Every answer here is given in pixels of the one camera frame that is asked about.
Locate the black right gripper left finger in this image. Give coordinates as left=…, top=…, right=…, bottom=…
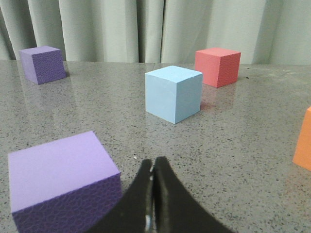
left=89, top=159, right=153, bottom=233

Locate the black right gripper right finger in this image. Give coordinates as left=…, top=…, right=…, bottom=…
left=154, top=157, right=231, bottom=233

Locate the light blue foam block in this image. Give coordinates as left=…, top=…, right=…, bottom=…
left=145, top=66, right=203, bottom=124

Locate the light purple foam block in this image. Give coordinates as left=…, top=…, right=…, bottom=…
left=8, top=131, right=122, bottom=233

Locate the orange foam block right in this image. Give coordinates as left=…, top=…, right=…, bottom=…
left=293, top=107, right=311, bottom=171

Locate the red foam block far right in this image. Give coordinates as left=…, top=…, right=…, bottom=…
left=195, top=48, right=241, bottom=88

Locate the dark purple foam block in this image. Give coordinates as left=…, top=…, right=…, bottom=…
left=19, top=46, right=66, bottom=84

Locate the grey-green curtain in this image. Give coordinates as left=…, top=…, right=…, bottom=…
left=0, top=0, right=311, bottom=65

